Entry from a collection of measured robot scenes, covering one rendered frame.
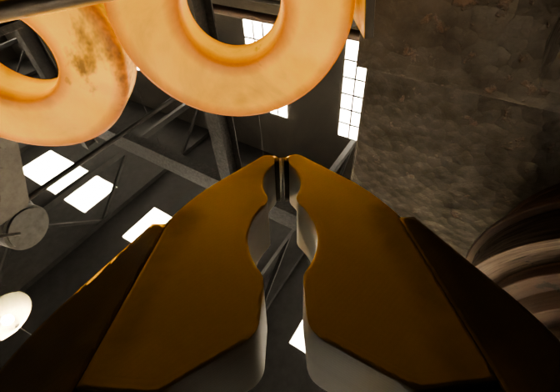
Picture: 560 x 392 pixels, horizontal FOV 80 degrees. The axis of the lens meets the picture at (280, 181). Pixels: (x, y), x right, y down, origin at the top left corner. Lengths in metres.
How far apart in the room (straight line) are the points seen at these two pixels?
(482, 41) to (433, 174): 0.27
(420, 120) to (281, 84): 0.38
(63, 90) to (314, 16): 0.18
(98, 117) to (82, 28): 0.07
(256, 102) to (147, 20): 0.09
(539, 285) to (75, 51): 0.54
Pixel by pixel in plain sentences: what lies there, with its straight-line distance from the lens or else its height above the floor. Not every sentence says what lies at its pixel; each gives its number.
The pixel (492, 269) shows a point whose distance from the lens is 0.56.
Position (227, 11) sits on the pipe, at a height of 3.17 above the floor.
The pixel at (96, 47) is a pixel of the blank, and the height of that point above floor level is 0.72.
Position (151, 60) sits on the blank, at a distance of 0.26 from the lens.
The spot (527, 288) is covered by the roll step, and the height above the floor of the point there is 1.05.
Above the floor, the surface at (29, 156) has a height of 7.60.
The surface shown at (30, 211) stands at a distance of 3.06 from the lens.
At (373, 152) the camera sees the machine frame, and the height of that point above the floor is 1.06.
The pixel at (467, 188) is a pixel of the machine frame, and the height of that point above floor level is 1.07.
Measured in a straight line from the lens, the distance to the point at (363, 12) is 0.23.
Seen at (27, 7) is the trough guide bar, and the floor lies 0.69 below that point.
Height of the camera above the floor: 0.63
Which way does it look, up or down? 46 degrees up
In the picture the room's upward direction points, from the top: 176 degrees clockwise
